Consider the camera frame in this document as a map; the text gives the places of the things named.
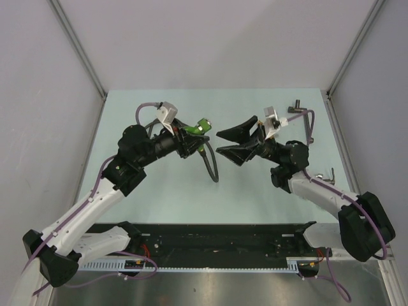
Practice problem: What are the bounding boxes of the dark flexible shower hose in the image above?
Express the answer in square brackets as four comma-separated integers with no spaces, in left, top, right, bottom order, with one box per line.
[143,117,221,183]

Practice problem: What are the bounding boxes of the dark metal faucet spout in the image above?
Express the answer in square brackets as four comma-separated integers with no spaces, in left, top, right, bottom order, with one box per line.
[287,99,316,144]

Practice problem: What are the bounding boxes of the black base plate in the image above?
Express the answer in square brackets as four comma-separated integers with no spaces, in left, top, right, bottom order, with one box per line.
[65,222,370,268]

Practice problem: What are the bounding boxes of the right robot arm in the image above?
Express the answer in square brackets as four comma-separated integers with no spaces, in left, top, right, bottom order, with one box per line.
[216,115,396,262]

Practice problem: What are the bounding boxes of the chrome faucet white fittings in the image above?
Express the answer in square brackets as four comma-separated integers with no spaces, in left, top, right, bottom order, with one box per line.
[314,167,336,186]

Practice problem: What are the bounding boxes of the white slotted cable duct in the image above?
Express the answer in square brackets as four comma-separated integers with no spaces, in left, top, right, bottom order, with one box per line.
[78,256,299,273]

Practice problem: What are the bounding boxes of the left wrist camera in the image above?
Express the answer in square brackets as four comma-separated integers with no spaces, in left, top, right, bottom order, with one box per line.
[156,101,178,134]

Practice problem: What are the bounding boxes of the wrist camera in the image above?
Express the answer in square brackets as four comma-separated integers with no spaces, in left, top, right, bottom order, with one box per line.
[263,106,288,140]
[156,101,178,134]

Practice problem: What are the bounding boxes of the right aluminium frame post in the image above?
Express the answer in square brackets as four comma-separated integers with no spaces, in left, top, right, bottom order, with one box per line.
[326,0,388,99]

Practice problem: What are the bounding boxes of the green water faucet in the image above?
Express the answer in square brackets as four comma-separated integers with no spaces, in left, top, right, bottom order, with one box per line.
[183,118,212,135]

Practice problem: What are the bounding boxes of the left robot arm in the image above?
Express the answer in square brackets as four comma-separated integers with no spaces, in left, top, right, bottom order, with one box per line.
[22,119,211,288]

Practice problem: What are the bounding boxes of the aluminium frame post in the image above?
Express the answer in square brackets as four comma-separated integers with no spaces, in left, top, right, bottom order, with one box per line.
[326,0,388,99]
[47,0,108,101]

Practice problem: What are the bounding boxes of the left aluminium frame post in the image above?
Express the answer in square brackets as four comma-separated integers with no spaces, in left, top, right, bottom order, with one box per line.
[47,0,108,101]

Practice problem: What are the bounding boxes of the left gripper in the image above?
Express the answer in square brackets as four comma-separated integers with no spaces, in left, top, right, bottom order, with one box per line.
[136,119,208,168]

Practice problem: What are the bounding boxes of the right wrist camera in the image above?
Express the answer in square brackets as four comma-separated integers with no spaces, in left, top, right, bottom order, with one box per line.
[263,106,288,140]

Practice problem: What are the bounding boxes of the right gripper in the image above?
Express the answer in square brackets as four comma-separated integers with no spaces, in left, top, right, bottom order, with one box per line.
[216,116,282,167]

